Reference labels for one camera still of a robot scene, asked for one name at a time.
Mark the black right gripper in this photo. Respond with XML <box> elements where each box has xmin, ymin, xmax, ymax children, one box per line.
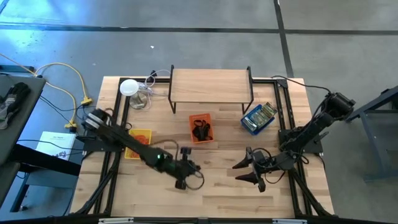
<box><xmin>231</xmin><ymin>147</ymin><xmax>281</xmax><ymax>194</ymax></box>

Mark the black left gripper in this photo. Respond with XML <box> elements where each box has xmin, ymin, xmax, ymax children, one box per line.
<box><xmin>165</xmin><ymin>147</ymin><xmax>203</xmax><ymax>191</ymax></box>

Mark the colourful cardboard box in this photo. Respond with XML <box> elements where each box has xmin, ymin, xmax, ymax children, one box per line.
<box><xmin>262</xmin><ymin>103</ymin><xmax>279</xmax><ymax>118</ymax></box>

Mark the wooden desk shelf riser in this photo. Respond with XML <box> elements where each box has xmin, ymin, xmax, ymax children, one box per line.
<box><xmin>167</xmin><ymin>64</ymin><xmax>254</xmax><ymax>114</ymax></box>

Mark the blue plastic basket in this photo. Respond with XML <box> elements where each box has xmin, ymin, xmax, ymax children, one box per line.
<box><xmin>240</xmin><ymin>103</ymin><xmax>279</xmax><ymax>136</ymax></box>

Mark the orange plastic basket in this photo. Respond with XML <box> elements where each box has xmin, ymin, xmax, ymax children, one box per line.
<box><xmin>188</xmin><ymin>113</ymin><xmax>215</xmax><ymax>145</ymax></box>

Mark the yellow plastic basket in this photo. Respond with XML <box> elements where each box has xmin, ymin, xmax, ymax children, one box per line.
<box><xmin>124</xmin><ymin>128</ymin><xmax>153</xmax><ymax>161</ymax></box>

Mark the white mushroom table lamp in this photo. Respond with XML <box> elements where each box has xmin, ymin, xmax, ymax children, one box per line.
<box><xmin>119</xmin><ymin>78</ymin><xmax>149</xmax><ymax>110</ymax></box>

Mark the blue-grey metal table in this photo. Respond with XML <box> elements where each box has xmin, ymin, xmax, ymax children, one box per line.
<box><xmin>343</xmin><ymin>85</ymin><xmax>398</xmax><ymax>183</ymax></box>

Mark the white paper booklet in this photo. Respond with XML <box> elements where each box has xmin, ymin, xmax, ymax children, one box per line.
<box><xmin>35</xmin><ymin>131</ymin><xmax>77</xmax><ymax>161</ymax></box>

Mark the dark grey side table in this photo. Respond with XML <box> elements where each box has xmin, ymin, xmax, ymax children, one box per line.
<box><xmin>0</xmin><ymin>64</ymin><xmax>82</xmax><ymax>215</ymax></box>

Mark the black grey work glove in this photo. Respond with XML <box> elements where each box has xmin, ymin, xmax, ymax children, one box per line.
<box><xmin>0</xmin><ymin>82</ymin><xmax>32</xmax><ymax>130</ymax></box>

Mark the white metal bracket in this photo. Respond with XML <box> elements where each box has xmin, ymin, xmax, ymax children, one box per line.
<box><xmin>272</xmin><ymin>218</ymin><xmax>308</xmax><ymax>224</ymax></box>
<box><xmin>98</xmin><ymin>217</ymin><xmax>135</xmax><ymax>224</ymax></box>

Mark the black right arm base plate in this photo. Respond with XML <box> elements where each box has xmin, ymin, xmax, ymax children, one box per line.
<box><xmin>277</xmin><ymin>128</ymin><xmax>325</xmax><ymax>154</ymax></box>

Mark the white lamp cable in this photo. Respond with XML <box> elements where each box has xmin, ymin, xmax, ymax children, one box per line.
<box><xmin>136</xmin><ymin>68</ymin><xmax>171</xmax><ymax>110</ymax></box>

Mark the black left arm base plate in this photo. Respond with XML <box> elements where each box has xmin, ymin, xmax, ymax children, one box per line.
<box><xmin>76</xmin><ymin>134</ymin><xmax>126</xmax><ymax>152</ymax></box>

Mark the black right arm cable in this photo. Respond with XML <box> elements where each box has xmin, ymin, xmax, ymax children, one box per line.
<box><xmin>271</xmin><ymin>75</ymin><xmax>333</xmax><ymax>95</ymax></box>

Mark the yellow extension cord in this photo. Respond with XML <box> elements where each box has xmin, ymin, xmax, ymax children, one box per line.
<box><xmin>0</xmin><ymin>52</ymin><xmax>94</xmax><ymax>129</ymax></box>

